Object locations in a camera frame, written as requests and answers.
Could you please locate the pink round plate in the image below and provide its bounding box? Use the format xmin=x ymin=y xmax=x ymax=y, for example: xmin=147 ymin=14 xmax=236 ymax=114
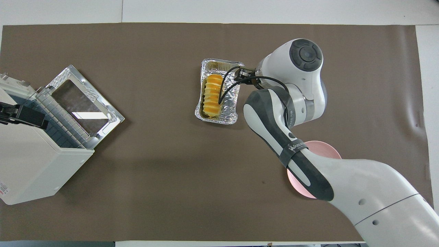
xmin=286 ymin=140 xmax=343 ymax=200

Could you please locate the sliced yellow bread loaf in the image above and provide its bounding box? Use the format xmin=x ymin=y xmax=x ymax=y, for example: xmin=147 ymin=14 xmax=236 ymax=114
xmin=202 ymin=73 xmax=224 ymax=118

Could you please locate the brown table mat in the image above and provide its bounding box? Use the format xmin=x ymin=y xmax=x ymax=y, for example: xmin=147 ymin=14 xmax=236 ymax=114
xmin=0 ymin=23 xmax=433 ymax=242

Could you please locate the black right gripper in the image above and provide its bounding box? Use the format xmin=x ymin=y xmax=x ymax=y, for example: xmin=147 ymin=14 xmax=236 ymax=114
xmin=237 ymin=67 xmax=258 ymax=85

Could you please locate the glass oven door metal frame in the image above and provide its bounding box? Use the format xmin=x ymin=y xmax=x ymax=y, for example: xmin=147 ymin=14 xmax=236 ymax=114
xmin=45 ymin=64 xmax=126 ymax=150

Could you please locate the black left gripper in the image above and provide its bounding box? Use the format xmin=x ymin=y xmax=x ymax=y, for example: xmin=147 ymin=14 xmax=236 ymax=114
xmin=0 ymin=102 xmax=49 ymax=130

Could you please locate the cream white toaster oven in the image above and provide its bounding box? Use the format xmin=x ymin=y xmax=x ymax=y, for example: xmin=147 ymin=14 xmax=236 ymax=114
xmin=0 ymin=72 xmax=95 ymax=205

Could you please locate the aluminium foil tray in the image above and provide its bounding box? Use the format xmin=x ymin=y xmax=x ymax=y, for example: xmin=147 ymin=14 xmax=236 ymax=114
xmin=194 ymin=58 xmax=246 ymax=125

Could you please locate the metal wire oven rack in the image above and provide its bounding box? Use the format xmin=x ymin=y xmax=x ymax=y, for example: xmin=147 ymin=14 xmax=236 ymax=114
xmin=34 ymin=87 xmax=97 ymax=150

